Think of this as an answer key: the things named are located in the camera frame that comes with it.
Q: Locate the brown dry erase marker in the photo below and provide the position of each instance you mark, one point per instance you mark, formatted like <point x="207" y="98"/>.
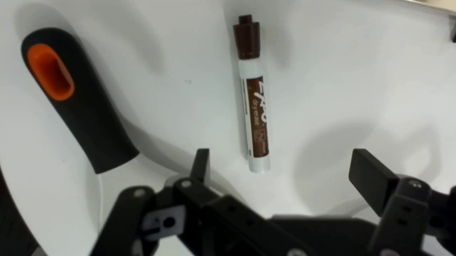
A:
<point x="257" y="119"/>

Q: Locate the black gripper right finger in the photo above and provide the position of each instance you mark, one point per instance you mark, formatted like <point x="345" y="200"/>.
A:
<point x="404" y="214"/>

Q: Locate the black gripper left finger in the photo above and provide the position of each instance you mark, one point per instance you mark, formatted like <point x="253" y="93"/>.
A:
<point x="209" y="218"/>

